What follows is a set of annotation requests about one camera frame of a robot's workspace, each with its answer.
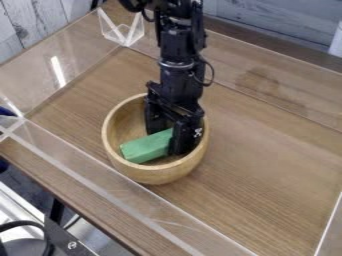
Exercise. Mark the brown wooden bowl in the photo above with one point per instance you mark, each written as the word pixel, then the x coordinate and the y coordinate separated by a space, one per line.
pixel 123 126

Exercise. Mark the green rectangular block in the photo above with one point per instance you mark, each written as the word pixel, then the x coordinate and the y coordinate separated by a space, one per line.
pixel 147 148

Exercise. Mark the black table leg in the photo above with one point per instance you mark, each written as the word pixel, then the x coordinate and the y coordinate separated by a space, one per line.
pixel 56 211

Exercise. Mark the clear acrylic corner bracket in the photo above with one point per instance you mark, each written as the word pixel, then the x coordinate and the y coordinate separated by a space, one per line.
pixel 120 26

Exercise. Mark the clear acrylic wall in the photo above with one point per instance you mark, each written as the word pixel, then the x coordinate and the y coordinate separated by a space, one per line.
pixel 129 213
pixel 49 65
pixel 292 77

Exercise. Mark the blue object at edge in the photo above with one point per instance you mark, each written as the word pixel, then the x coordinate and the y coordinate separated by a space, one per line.
pixel 5 112

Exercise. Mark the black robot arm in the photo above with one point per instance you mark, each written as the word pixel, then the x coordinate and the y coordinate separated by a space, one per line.
pixel 179 28

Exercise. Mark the metal bracket with screw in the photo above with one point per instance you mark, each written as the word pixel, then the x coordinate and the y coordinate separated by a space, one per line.
pixel 65 244

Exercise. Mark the clear acrylic back wall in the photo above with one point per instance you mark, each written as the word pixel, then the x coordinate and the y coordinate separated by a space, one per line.
pixel 292 77

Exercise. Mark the clear acrylic left wall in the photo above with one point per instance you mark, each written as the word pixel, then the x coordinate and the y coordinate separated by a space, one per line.
pixel 49 65

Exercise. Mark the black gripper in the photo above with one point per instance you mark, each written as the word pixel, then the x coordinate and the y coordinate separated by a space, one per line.
pixel 172 102

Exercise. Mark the clear acrylic front wall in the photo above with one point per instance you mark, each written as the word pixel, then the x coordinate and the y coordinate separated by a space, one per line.
pixel 129 213

